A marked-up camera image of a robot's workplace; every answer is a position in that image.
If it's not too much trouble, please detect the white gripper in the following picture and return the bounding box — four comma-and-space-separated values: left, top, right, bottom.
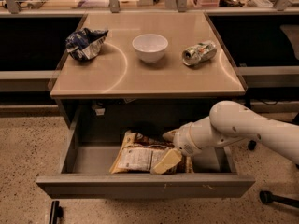
150, 122, 202, 175

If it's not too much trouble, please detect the brown chip bag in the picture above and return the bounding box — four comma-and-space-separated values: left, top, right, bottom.
109, 130, 193, 175

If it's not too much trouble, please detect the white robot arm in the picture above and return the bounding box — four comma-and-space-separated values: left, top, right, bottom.
150, 101, 299, 175

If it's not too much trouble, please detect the grey open drawer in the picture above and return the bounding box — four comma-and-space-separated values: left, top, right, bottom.
36, 104, 254, 199

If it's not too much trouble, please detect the grey cabinet with counter top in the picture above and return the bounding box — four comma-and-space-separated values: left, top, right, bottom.
50, 11, 246, 122

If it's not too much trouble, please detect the blue crumpled chip bag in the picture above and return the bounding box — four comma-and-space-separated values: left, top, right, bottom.
65, 28, 108, 61

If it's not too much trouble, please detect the black chair leg with caster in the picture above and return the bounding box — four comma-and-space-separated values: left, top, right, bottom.
248, 140, 256, 151

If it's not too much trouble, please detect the crushed soda can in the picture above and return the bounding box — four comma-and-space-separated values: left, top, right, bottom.
182, 40, 217, 66

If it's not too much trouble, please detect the white bowl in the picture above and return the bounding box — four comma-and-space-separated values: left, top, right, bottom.
132, 34, 168, 63

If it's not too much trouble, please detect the black caster wheel base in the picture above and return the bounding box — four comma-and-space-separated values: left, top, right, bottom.
259, 190, 299, 208

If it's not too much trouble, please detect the black object on floor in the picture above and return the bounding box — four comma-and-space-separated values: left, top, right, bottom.
49, 201, 64, 224

